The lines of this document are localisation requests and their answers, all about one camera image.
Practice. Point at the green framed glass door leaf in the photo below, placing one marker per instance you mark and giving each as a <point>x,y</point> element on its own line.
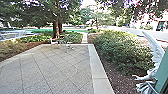
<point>161,76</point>

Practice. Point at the grey garden bench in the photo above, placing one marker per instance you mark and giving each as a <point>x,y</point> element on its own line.
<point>61,42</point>

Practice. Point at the tree trunk outdoors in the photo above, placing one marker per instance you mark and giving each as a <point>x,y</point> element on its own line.
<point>57,23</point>

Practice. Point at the concrete garden path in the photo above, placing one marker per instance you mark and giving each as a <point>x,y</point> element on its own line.
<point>53,70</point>

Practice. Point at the green garden shrub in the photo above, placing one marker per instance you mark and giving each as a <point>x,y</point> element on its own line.
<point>123,50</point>

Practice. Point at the white garden statue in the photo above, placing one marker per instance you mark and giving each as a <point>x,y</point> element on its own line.
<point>146,80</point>

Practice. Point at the dark parked vehicle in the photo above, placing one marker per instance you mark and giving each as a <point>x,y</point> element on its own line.
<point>161,25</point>

